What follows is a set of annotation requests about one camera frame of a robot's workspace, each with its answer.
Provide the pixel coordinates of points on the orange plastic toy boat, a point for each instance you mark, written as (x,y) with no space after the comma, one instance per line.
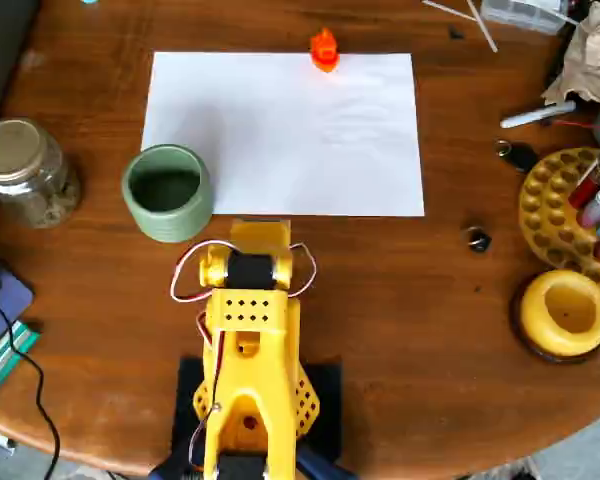
(325,52)

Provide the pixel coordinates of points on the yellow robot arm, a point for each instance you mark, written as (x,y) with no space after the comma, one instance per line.
(252,350)

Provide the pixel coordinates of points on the yellow perforated robot base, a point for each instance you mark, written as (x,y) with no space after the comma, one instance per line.
(307,400)

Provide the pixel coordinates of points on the green ribbed ceramic cup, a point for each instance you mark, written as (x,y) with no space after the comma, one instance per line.
(167,220)

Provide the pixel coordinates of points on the white paper sheet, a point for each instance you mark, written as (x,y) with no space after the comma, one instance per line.
(280,135)

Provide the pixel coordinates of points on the black mat under robot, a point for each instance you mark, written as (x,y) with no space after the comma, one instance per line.
(325,400)

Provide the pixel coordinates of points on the small black binder clip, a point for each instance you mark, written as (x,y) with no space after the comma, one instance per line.
(477,240)

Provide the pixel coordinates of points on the black key fob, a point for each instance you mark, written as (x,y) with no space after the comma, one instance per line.
(520,156)

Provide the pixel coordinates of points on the yellow round tray with holes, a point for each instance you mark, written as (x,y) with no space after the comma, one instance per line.
(542,215)

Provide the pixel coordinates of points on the small black plastic piece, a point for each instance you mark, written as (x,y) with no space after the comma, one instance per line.
(455,32)

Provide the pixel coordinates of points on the white marker pen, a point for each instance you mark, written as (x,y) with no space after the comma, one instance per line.
(535,116)

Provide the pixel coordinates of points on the white thin stick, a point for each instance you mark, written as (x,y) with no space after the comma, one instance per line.
(450,10)
(484,27)

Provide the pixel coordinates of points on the glass jar with gold lid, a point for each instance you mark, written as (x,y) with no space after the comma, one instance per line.
(22,170)

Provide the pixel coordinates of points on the red lighter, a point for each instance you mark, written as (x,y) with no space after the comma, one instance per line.
(585,187)

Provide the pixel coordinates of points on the pink lighter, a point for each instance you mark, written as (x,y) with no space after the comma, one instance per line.
(597,210)

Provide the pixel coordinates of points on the purple notebook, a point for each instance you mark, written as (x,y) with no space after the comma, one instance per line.
(7,300)

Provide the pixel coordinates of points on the green and white book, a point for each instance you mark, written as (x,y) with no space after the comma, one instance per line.
(5,357)

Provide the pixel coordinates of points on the clear plastic box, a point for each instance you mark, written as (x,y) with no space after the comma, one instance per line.
(522,12)

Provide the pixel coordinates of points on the crumpled brown paper bag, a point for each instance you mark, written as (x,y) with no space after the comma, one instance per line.
(592,65)

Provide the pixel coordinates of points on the grey upholstered furniture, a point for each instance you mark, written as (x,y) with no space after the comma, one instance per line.
(0,45)

